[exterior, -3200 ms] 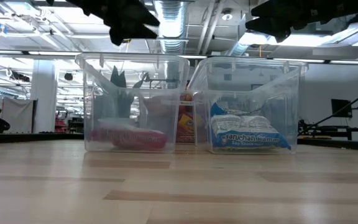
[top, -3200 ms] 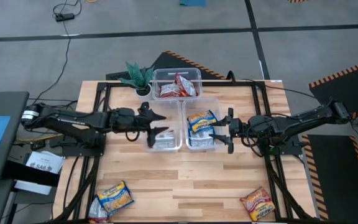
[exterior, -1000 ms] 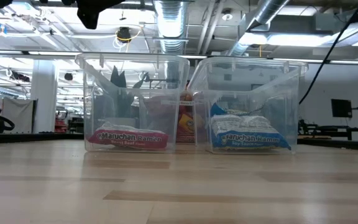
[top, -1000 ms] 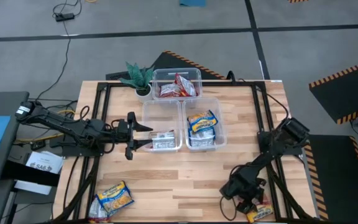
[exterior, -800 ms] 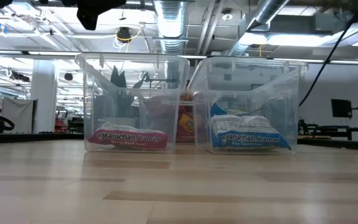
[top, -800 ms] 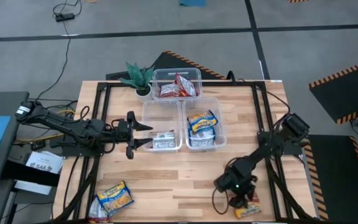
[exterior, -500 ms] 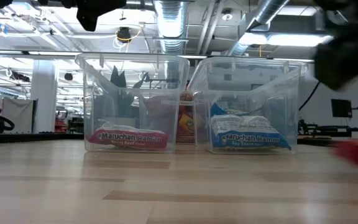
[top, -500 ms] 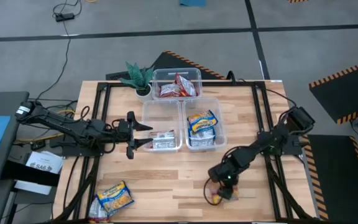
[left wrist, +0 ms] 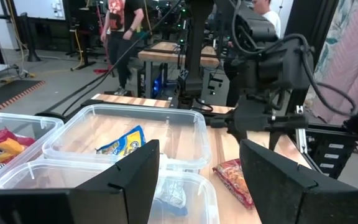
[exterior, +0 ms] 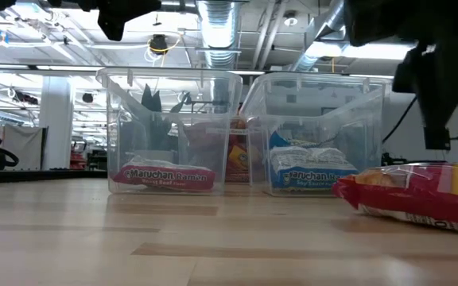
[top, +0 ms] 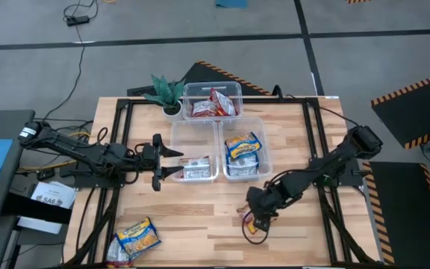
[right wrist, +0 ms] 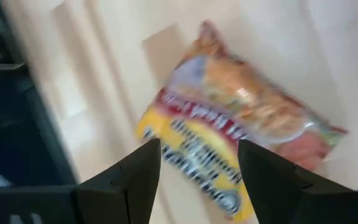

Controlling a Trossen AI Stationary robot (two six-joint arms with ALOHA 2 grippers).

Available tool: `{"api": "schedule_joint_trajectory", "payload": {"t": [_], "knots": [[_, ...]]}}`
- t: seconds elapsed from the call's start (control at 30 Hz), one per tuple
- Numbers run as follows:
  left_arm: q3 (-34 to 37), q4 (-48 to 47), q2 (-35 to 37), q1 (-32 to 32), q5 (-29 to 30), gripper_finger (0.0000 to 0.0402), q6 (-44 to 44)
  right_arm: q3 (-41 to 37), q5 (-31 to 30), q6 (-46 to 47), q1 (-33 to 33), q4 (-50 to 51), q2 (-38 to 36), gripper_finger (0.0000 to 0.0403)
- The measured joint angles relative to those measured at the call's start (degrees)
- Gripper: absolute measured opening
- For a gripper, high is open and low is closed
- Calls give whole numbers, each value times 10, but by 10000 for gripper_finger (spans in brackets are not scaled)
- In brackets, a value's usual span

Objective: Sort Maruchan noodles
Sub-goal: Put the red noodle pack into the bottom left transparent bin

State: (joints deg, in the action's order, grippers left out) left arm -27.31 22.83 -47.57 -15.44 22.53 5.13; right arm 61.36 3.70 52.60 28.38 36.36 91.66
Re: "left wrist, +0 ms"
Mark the blue Maruchan ramen packet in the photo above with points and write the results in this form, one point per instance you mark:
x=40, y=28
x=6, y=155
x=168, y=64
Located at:
x=171, y=199
x=126, y=143

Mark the pink striped curtain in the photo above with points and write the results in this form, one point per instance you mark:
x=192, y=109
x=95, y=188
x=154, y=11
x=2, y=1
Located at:
x=353, y=62

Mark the teal floral cloth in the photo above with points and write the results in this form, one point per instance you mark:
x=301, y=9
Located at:
x=340, y=28

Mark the white wall board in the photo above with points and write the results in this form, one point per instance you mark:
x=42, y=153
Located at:
x=33, y=9

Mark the black floor mat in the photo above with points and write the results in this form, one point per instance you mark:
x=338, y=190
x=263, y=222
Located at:
x=5, y=93

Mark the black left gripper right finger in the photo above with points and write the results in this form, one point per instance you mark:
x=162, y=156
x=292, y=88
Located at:
x=291, y=199

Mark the clear plastic bin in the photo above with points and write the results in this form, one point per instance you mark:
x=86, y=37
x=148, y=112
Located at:
x=47, y=124
x=202, y=146
x=57, y=171

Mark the red mop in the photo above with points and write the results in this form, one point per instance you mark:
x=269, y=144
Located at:
x=102, y=71

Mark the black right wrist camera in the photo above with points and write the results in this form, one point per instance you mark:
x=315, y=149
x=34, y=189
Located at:
x=284, y=65

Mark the black pole stand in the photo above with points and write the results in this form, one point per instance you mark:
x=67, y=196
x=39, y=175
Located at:
x=30, y=37

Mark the black box white labels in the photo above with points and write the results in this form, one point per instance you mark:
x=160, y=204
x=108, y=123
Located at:
x=322, y=161

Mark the wooden workbench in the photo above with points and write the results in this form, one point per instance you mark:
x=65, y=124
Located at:
x=163, y=56

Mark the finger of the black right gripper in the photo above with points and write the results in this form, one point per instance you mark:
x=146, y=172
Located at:
x=237, y=133
x=275, y=138

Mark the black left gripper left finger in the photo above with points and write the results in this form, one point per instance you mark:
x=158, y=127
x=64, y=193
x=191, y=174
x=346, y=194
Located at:
x=104, y=199

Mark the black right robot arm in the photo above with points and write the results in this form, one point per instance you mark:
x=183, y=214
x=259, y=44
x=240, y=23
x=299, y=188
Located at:
x=199, y=46

